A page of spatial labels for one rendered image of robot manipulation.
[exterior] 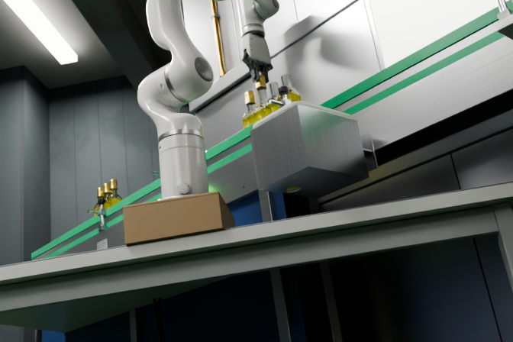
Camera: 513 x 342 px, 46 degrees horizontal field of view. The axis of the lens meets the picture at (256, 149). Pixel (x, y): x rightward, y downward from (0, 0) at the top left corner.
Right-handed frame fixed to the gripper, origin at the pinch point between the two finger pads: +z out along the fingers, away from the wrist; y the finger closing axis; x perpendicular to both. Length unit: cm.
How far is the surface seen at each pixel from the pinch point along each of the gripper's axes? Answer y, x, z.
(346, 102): 3.6, 35.4, 26.7
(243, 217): 14, -3, 50
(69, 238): 15, -115, 26
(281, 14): -14.8, 1.5, -29.2
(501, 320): -16, 53, 90
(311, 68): -12.0, 12.7, 0.0
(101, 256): 62, 1, 63
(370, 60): -12.3, 35.8, 9.1
